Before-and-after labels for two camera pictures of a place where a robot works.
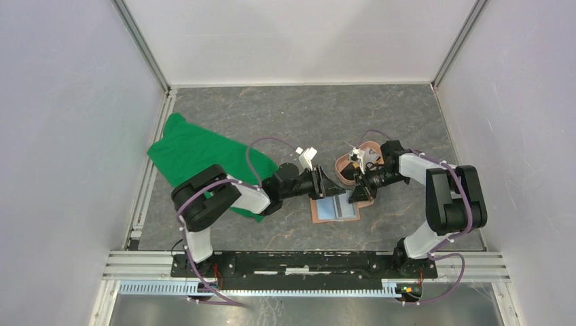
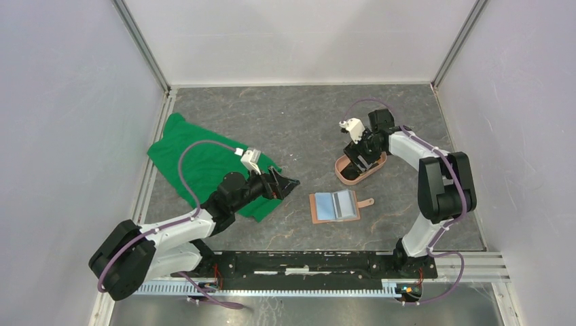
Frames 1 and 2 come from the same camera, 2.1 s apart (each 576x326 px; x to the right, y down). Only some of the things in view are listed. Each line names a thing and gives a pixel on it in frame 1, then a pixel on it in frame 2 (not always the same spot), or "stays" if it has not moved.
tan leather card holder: x=335 y=208 stays
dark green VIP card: x=349 y=170 stays
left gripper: x=322 y=185 → x=275 y=185
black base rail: x=308 y=270 stays
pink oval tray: x=344 y=161 stays
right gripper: x=359 y=193 → x=352 y=151
